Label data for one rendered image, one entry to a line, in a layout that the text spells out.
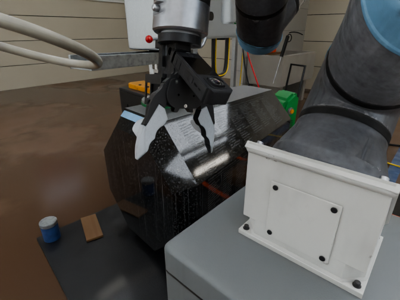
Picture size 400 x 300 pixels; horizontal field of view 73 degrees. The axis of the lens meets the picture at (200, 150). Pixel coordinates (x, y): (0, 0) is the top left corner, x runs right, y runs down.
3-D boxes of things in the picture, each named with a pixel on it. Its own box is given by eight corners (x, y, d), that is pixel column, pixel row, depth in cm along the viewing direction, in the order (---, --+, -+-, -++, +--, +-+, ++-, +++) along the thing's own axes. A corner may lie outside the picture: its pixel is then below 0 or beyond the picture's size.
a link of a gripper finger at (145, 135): (126, 153, 46) (156, 110, 48) (141, 162, 42) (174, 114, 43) (112, 143, 44) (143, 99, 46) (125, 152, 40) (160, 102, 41)
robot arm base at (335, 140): (381, 212, 48) (399, 163, 50) (389, 180, 33) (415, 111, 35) (281, 177, 59) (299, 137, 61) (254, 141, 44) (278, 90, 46)
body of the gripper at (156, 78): (178, 108, 53) (182, 43, 50) (205, 113, 46) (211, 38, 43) (142, 107, 48) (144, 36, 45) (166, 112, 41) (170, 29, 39)
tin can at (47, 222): (50, 231, 175) (46, 214, 170) (64, 233, 173) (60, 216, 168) (40, 241, 166) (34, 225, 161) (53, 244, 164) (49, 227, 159)
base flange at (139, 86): (126, 87, 242) (125, 81, 240) (170, 80, 273) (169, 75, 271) (158, 96, 209) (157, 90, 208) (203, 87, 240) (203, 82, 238)
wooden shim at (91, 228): (80, 219, 186) (80, 218, 185) (95, 215, 190) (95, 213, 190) (87, 242, 166) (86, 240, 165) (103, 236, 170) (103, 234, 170)
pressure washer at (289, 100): (278, 133, 344) (288, 62, 309) (300, 142, 316) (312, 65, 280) (257, 138, 329) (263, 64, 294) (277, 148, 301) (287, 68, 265)
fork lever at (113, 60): (172, 58, 157) (172, 49, 155) (200, 60, 148) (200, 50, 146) (64, 68, 102) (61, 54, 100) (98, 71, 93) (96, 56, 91)
